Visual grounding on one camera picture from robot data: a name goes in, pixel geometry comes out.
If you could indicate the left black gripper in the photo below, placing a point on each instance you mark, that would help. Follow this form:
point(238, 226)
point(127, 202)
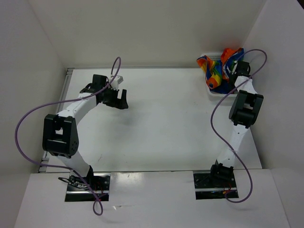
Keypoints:
point(119, 103)

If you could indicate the rainbow striped shorts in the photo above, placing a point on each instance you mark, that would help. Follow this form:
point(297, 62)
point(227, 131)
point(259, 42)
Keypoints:
point(218, 71)

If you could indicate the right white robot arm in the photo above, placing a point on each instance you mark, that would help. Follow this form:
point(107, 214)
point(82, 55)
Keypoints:
point(243, 114)

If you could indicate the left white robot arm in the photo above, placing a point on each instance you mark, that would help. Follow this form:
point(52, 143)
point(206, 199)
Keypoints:
point(60, 135)

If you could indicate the white plastic basket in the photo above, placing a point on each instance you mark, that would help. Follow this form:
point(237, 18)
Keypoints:
point(213, 71)

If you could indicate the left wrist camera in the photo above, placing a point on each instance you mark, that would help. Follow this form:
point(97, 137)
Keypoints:
point(115, 82)

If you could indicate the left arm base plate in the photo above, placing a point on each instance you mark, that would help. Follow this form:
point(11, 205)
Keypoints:
point(77, 191)

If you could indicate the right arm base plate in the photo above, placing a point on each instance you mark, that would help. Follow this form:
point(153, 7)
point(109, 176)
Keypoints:
point(208, 189)

